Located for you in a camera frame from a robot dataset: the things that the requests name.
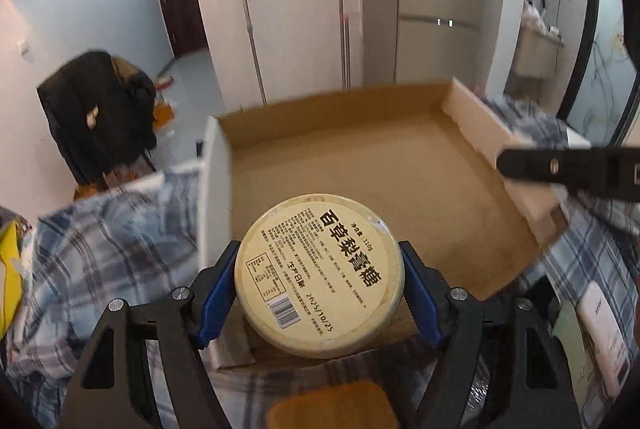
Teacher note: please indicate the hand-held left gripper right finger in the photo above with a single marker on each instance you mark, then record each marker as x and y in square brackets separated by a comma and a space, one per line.
[419, 291]

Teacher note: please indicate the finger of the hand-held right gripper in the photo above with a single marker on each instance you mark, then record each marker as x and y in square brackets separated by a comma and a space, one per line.
[550, 166]

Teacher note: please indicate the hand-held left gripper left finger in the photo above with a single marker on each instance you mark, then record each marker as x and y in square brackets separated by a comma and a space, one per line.
[220, 296]

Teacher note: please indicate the round beige tin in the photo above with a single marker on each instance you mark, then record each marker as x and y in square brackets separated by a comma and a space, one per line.
[315, 269]

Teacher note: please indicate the cardboard box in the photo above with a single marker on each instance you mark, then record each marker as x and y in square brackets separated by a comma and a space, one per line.
[375, 159]

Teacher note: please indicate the brown pad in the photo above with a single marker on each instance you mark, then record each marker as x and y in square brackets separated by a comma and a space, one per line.
[332, 406]

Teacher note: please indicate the white small box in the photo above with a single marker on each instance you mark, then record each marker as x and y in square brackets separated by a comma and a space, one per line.
[605, 339]

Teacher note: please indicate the beige sink cabinet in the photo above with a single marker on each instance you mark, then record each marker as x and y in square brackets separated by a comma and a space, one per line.
[535, 56]

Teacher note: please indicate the frosted glass door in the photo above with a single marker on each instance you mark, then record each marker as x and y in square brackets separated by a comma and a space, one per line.
[607, 59]

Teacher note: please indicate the blue plaid cloth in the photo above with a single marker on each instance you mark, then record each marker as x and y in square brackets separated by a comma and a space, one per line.
[100, 259]

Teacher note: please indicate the yellow bag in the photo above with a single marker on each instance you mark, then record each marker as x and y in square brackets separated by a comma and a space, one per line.
[10, 269]

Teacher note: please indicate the red floor item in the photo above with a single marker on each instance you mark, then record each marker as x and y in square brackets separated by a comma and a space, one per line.
[164, 83]

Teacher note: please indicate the chair with black jacket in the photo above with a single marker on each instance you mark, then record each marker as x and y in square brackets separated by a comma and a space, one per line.
[95, 109]

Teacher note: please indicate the brown garment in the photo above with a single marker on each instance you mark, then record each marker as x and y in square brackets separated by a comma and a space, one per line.
[125, 69]

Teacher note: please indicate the white wall switch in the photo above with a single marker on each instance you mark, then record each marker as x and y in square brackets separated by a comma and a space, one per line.
[24, 48]

